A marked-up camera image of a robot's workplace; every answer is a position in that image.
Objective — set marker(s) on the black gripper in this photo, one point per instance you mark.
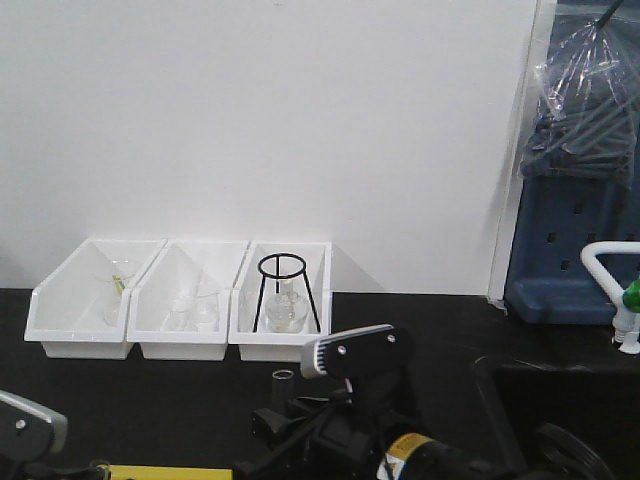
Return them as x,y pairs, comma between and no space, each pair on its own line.
342,434

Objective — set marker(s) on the large clear glass tube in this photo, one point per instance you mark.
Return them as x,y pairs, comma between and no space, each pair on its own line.
282,388

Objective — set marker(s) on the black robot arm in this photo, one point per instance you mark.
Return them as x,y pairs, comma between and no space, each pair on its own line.
416,453

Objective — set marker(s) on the yellow plastic tray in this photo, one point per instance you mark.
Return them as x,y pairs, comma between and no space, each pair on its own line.
140,472

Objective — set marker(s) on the clear glass flask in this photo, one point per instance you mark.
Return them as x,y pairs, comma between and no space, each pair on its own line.
287,310

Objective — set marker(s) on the right white storage bin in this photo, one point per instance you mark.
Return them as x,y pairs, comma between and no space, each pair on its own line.
266,345

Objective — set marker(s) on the white storage bin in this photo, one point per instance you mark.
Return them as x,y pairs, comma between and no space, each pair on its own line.
63,315
266,345
181,264

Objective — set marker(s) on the black lab sink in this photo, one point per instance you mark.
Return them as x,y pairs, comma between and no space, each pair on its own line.
598,403

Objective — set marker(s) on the clear glass beakers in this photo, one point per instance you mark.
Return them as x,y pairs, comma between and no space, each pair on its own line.
195,309

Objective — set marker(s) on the middle white storage bin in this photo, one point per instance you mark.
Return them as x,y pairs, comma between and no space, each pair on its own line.
181,264

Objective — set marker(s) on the blue pegboard drying rack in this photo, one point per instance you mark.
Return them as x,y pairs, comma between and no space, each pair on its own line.
546,282

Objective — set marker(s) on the glass funnel with green label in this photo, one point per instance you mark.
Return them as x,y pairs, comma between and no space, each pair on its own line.
112,282

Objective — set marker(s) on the left white storage bin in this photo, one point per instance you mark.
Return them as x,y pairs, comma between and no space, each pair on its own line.
63,315

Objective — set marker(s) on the white lab faucet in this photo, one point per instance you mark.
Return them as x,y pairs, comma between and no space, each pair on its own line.
626,300

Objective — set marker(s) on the plastic bag of pegs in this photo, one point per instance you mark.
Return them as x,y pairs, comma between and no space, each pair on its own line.
587,117

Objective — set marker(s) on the black wire tripod stand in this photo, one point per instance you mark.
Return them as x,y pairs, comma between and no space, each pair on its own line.
279,266

